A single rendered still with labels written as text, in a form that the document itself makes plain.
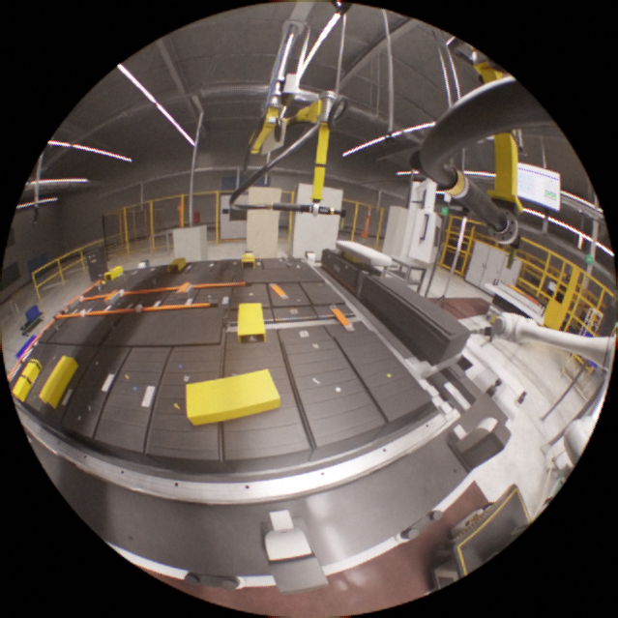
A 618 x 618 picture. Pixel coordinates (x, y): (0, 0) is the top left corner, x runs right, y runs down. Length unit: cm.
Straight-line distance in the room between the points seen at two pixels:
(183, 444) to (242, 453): 10
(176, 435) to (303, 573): 28
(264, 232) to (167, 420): 468
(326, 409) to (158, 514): 44
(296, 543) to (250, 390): 26
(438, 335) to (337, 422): 34
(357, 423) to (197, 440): 27
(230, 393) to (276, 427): 10
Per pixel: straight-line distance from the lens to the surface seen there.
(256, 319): 53
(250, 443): 32
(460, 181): 31
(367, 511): 46
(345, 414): 36
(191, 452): 34
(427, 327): 54
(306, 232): 495
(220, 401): 33
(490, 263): 937
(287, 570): 31
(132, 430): 42
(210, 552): 47
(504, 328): 83
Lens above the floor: 131
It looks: 29 degrees down
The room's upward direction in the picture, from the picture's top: 6 degrees clockwise
